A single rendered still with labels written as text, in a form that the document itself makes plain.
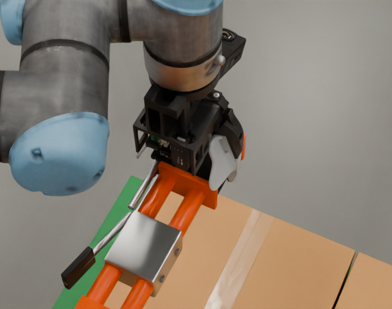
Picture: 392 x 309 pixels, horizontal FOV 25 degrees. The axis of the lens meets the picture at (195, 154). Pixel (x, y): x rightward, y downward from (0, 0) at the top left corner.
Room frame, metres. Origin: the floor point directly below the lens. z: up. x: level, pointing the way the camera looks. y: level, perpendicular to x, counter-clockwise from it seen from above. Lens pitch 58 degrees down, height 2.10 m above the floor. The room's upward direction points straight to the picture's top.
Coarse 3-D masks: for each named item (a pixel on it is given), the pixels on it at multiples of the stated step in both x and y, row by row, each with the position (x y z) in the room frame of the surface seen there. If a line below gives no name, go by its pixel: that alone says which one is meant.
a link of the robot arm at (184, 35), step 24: (144, 0) 0.51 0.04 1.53; (168, 0) 0.50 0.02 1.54; (192, 0) 0.50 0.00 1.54; (216, 0) 0.52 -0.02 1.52; (144, 24) 0.50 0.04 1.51; (168, 24) 0.50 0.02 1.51; (192, 24) 0.50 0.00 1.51; (216, 24) 0.52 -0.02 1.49; (168, 48) 0.50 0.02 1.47; (192, 48) 0.50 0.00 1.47; (216, 48) 0.52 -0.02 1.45
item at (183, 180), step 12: (168, 168) 0.53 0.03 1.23; (204, 168) 0.52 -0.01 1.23; (180, 180) 0.52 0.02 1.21; (192, 180) 0.51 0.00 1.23; (204, 180) 0.51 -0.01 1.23; (180, 192) 0.52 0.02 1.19; (204, 192) 0.50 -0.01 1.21; (216, 192) 0.50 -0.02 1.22; (204, 204) 0.50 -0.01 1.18; (216, 204) 0.50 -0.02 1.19
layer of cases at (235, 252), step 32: (192, 224) 0.81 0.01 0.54; (224, 224) 0.81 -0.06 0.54; (256, 224) 0.81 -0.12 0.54; (288, 224) 0.81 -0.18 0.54; (192, 256) 0.74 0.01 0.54; (224, 256) 0.74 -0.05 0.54; (256, 256) 0.74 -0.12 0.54; (288, 256) 0.74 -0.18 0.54; (320, 256) 0.74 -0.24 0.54; (352, 256) 0.74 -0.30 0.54; (128, 288) 0.67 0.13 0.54; (160, 288) 0.67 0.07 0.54; (192, 288) 0.67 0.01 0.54; (224, 288) 0.67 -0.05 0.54; (256, 288) 0.67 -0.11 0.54; (288, 288) 0.67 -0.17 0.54; (320, 288) 0.67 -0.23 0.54; (352, 288) 0.67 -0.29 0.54; (384, 288) 0.67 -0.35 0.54
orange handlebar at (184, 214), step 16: (160, 176) 0.52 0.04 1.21; (160, 192) 0.50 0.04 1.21; (192, 192) 0.50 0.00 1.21; (144, 208) 0.48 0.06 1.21; (160, 208) 0.49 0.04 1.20; (192, 208) 0.48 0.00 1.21; (176, 224) 0.46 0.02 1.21; (112, 272) 0.40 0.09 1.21; (96, 288) 0.38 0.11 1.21; (112, 288) 0.39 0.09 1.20; (144, 288) 0.38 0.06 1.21; (80, 304) 0.36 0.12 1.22; (96, 304) 0.36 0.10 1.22; (128, 304) 0.37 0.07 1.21; (144, 304) 0.37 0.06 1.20
